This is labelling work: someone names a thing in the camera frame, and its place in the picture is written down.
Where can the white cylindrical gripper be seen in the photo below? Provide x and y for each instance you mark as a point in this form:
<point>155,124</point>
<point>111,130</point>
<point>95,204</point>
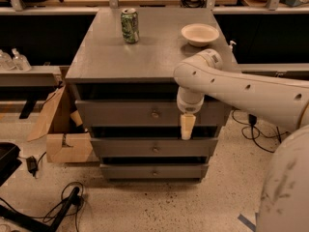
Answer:
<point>189,107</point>

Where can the grey top drawer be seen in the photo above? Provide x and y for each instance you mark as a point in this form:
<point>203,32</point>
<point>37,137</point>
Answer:
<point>147,113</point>

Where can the grey drawer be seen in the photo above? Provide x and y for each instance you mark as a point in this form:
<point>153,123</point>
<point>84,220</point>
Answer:
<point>147,113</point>
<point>153,147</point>
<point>154,171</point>

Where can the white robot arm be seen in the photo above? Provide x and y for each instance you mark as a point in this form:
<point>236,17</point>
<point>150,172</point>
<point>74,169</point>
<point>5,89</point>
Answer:
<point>284,202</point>

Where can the grey bottom drawer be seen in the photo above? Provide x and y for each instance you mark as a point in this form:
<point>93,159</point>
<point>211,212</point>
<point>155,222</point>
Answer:
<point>154,171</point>

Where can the grey wooden drawer cabinet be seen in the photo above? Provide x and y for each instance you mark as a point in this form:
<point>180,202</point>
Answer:
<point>106,68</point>

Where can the grey middle drawer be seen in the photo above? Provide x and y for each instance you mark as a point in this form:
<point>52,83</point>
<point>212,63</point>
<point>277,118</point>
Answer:
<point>153,147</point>

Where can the open cardboard box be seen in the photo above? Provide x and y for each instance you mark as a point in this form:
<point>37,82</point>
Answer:
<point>60,124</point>

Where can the black power adapter right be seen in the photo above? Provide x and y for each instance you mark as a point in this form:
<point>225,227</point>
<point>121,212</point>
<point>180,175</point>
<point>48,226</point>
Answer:
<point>252,120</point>

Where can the black power adapter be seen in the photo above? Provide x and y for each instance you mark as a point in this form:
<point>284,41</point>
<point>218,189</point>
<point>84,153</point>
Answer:
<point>252,120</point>
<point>32,165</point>

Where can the white paper bowl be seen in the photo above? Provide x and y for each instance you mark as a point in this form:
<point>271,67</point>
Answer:
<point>199,34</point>

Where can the small white pump bottle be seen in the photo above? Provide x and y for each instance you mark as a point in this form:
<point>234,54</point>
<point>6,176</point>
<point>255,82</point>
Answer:
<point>232,46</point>

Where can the green soda can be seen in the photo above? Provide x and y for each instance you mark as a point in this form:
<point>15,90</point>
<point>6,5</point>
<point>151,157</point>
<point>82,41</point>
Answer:
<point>130,25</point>

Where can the black metal stand base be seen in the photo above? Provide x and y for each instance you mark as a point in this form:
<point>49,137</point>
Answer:
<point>35,226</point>

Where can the black power adapter left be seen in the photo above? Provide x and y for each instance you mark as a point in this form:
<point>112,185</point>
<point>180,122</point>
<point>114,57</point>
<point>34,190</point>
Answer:
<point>32,165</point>

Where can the clear sanitizer bottle right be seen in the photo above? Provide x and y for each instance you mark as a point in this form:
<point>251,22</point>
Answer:
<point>21,61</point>

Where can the clear sanitizer bottle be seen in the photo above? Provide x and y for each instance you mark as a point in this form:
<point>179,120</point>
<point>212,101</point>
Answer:
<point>6,61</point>
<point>21,61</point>

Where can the black bin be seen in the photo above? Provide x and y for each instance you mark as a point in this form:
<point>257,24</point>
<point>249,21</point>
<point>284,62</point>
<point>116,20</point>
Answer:
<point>9,161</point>

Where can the clear sanitizer bottle left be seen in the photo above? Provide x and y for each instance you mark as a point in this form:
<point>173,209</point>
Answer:
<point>6,61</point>

